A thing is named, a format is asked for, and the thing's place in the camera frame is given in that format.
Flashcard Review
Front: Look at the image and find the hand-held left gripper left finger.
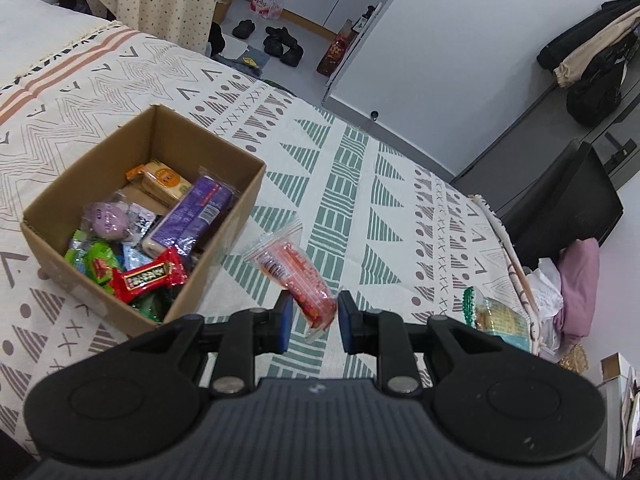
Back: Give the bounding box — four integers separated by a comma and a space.
129, 291, 295, 394

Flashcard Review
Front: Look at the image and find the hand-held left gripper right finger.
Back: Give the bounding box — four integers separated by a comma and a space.
339, 291, 505, 394

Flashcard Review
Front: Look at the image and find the clear red snack packet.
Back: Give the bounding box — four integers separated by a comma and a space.
243, 217, 338, 343

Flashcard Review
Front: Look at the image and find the brown cardboard box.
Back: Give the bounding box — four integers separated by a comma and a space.
20, 104, 267, 338

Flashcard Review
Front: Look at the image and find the translucent green snack packet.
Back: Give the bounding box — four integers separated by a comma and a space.
129, 291, 173, 323

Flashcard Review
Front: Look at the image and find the long purple snack packet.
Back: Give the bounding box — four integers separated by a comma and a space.
141, 172, 236, 261

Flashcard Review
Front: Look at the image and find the white snack packet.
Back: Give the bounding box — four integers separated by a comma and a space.
127, 202, 158, 241

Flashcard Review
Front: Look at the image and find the small green snack packet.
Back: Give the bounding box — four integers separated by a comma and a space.
75, 240, 123, 283

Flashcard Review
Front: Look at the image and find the round purple snack packet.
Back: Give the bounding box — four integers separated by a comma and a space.
82, 200, 136, 238

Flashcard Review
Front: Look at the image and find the red snack packet black label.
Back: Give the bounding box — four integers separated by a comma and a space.
107, 247, 188, 303

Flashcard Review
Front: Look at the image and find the green biscuit packet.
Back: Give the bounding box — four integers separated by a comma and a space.
462, 286, 533, 353

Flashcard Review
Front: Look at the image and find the blue snack packet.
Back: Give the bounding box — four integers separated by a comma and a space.
121, 242, 153, 271

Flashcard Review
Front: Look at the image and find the orange biscuit packet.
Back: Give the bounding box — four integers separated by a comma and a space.
125, 160, 193, 206

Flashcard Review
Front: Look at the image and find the white crumpled cloth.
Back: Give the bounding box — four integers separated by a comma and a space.
525, 257, 566, 361

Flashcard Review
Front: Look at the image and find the pink pillow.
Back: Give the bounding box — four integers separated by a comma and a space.
557, 237, 601, 336

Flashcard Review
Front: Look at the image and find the grey cloth yellow tag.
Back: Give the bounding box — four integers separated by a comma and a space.
220, 40, 271, 74

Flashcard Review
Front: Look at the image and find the small white box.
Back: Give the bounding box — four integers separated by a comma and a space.
599, 352, 629, 387

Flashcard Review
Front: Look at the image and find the dark red bottle pack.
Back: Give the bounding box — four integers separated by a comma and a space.
317, 20, 353, 77

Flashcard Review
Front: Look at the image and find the black hanging bag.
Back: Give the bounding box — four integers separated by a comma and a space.
565, 60, 627, 128

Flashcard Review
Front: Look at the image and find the beige garment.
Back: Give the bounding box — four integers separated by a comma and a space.
552, 7, 640, 91

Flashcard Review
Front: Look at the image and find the black jacket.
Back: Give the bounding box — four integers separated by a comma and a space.
537, 0, 640, 68

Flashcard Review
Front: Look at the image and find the white mattress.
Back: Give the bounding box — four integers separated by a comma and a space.
0, 0, 118, 91

